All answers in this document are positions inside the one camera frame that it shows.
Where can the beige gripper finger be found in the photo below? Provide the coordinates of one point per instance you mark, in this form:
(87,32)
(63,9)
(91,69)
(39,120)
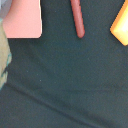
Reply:
(5,55)

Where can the brown sausage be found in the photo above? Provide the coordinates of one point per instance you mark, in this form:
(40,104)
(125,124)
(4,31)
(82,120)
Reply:
(77,14)

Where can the orange waffle cracker block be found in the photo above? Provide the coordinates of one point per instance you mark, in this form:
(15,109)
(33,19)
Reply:
(119,27)

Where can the pink stovetop board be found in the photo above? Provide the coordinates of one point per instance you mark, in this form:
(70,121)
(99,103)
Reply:
(24,19)

